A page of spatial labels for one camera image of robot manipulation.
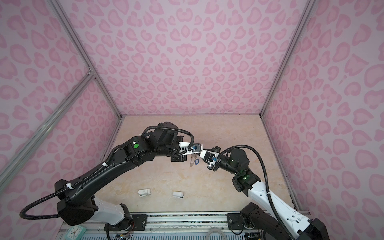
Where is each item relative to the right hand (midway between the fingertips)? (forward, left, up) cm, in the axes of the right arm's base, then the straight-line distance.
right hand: (198, 148), depth 66 cm
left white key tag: (-12, +29, -26) cm, 41 cm away
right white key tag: (-12, +10, -28) cm, 32 cm away
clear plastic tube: (-27, -8, -27) cm, 39 cm away
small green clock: (-30, +57, -26) cm, 69 cm away
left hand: (+1, +2, +2) cm, 3 cm away
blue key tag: (+3, +1, -18) cm, 18 cm away
